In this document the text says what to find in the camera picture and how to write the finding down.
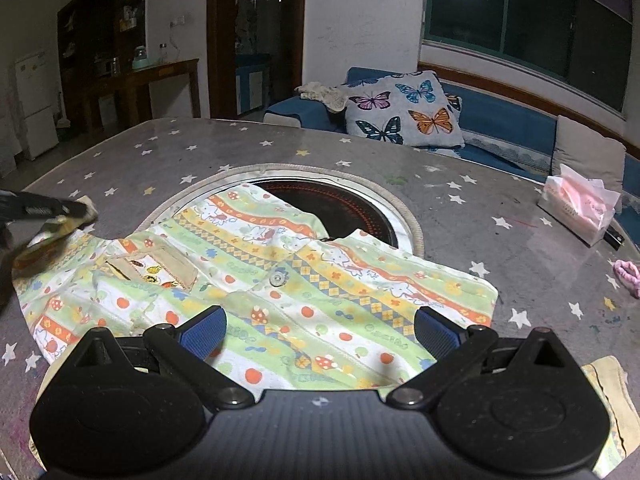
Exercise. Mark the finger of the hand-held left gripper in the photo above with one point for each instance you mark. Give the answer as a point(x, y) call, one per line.
point(35, 207)
point(6, 270)

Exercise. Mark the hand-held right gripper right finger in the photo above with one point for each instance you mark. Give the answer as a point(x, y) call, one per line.
point(437, 332)

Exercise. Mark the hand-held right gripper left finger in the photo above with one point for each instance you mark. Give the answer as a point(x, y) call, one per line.
point(202, 332)

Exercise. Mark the patterned children's shirt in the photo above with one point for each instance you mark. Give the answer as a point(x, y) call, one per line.
point(300, 280)

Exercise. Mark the white refrigerator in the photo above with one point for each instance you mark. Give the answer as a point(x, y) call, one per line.
point(35, 105)

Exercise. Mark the round built-in table cooker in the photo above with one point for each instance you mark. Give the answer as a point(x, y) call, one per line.
point(350, 210)

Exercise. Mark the silver countertop appliance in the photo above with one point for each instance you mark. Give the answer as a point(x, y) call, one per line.
point(106, 66)

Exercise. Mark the wooden console table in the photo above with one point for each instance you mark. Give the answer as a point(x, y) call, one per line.
point(150, 67)

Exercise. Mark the mint green kettle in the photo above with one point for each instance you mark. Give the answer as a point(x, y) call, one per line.
point(140, 58)

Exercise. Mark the pale yellow cloth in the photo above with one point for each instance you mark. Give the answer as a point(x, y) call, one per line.
point(607, 400)

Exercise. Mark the pink tissue pack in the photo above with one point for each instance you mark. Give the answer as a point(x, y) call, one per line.
point(575, 205)

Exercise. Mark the dark wooden shelf cabinet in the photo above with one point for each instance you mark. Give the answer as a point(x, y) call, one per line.
point(85, 20)

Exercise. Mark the glass jar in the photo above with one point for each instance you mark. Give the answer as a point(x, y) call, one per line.
point(163, 53)

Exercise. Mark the small black object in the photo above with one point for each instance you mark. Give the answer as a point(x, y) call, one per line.
point(615, 238)

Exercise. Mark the grey star tablecloth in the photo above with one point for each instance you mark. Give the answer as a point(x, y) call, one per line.
point(350, 150)

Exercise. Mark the blue sofa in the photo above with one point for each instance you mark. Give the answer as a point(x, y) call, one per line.
point(500, 125)

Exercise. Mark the butterfly print pillow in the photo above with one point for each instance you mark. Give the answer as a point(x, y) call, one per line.
point(400, 110)

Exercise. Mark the beige cushion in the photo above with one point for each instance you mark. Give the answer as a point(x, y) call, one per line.
point(585, 145)

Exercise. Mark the blue cabinet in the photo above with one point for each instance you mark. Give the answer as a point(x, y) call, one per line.
point(252, 85)

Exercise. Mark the white crumpled cloth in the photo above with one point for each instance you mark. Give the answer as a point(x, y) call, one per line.
point(325, 94)

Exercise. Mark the green framed window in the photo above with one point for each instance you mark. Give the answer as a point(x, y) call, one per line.
point(540, 15)

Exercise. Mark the dark wooden door frame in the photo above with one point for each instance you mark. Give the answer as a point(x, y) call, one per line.
point(215, 35)

